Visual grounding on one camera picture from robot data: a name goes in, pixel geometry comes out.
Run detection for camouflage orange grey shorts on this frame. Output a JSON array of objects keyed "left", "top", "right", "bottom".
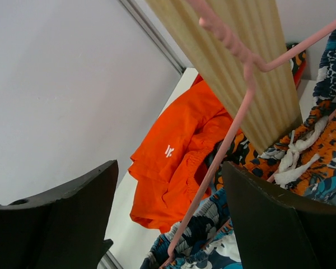
[{"left": 286, "top": 42, "right": 306, "bottom": 76}]

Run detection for wooden clothes rack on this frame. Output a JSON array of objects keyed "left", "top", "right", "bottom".
[{"left": 148, "top": 0, "right": 302, "bottom": 153}]

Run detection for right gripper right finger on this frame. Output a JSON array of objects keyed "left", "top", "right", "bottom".
[{"left": 222, "top": 162, "right": 336, "bottom": 268}]

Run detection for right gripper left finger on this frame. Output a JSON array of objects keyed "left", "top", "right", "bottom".
[{"left": 0, "top": 160, "right": 119, "bottom": 268}]

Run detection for blue orange patterned shorts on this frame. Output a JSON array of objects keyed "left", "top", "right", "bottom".
[{"left": 142, "top": 30, "right": 336, "bottom": 268}]

